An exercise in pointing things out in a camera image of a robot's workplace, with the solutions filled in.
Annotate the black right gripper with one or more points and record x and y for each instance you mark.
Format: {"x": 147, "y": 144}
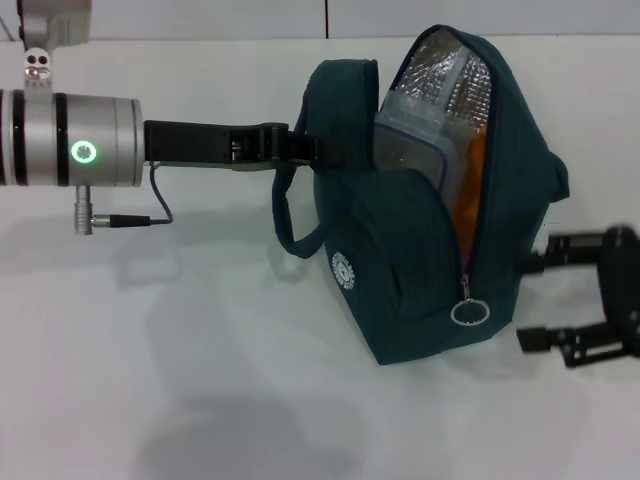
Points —
{"x": 625, "y": 285}

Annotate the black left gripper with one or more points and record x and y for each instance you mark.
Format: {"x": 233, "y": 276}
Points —
{"x": 195, "y": 142}

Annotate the clear plastic container blue seal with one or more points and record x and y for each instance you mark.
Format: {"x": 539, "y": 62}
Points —
{"x": 405, "y": 150}

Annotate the yellow banana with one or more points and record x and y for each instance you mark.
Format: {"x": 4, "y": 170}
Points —
{"x": 472, "y": 190}

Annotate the dark teal insulated lunch bag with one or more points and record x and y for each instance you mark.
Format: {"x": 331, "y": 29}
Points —
{"x": 400, "y": 280}

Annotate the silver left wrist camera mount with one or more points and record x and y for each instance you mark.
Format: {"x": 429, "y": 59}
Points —
{"x": 50, "y": 25}

